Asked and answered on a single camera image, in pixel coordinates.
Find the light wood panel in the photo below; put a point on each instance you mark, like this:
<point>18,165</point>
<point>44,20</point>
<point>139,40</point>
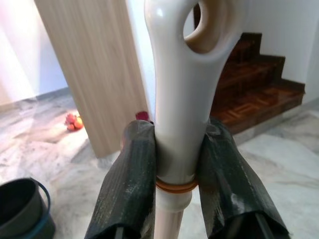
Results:
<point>87,62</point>

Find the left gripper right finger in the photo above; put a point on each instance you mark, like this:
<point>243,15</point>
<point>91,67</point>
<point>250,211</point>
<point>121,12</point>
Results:
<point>224,174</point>

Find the black plastic bucket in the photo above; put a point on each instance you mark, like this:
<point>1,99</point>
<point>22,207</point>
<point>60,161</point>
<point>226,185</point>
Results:
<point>20,211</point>

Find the red and orange fruit toy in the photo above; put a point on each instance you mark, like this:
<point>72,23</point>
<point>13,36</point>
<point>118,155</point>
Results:
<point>74,122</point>

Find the small dark red object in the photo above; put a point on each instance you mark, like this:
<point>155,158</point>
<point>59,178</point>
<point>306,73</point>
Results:
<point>142,115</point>

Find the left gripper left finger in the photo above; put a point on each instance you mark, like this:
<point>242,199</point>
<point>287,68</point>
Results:
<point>129,179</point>

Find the orange rubber band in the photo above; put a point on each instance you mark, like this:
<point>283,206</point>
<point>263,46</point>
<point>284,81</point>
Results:
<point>174,186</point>

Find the dark wooden staircase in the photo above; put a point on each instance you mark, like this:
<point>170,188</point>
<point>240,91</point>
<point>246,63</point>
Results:
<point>249,94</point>

